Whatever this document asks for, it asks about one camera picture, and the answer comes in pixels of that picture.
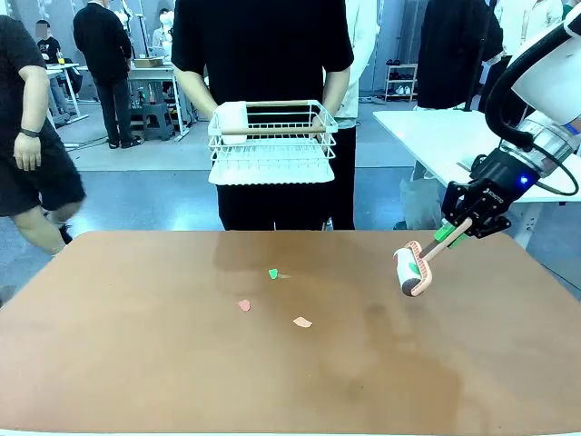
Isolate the black right arm conduit hose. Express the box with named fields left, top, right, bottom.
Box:
left=484, top=25, right=581, bottom=154

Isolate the seated person in black shirt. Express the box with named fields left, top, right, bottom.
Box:
left=34, top=19, right=63, bottom=65

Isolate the white shoe rack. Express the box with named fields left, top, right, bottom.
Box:
left=383, top=63, right=419, bottom=104

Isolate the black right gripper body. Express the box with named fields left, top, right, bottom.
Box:
left=461, top=148, right=542, bottom=220

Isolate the wooden-handled lint roller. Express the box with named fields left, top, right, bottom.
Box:
left=391, top=216, right=474, bottom=299

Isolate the black hanging coat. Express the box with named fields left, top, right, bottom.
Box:
left=416, top=0, right=505, bottom=111

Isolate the white drip tray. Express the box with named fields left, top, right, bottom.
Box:
left=207, top=135, right=337, bottom=186

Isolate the person's right forearm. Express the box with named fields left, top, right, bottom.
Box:
left=173, top=67, right=220, bottom=120

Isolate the white side table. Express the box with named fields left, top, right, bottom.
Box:
left=371, top=108, right=581, bottom=250

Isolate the person in black t-shirt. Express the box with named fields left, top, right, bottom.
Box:
left=171, top=0, right=358, bottom=233

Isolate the white plastic cutlery cup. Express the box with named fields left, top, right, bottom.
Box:
left=212, top=100, right=249, bottom=146

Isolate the person in white shirt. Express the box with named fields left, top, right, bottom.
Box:
left=336, top=0, right=383, bottom=132

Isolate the person's left hand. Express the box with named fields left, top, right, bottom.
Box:
left=310, top=111, right=340, bottom=134

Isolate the white wire dish rack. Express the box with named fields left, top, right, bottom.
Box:
left=207, top=99, right=340, bottom=165

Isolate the standing man in black clothes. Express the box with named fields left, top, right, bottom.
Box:
left=72, top=0, right=145, bottom=151

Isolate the passer-by in black shorts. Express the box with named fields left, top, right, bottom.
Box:
left=0, top=15, right=88, bottom=256

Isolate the grey plastic step stool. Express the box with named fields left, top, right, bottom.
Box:
left=141, top=102, right=176, bottom=142

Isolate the person's left forearm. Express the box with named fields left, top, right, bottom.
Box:
left=321, top=66, right=351, bottom=120

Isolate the white background desk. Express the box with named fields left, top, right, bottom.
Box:
left=44, top=62, right=91, bottom=124

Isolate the person in white jacket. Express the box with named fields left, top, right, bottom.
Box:
left=493, top=0, right=566, bottom=60

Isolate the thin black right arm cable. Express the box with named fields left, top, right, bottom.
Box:
left=528, top=139, right=581, bottom=197

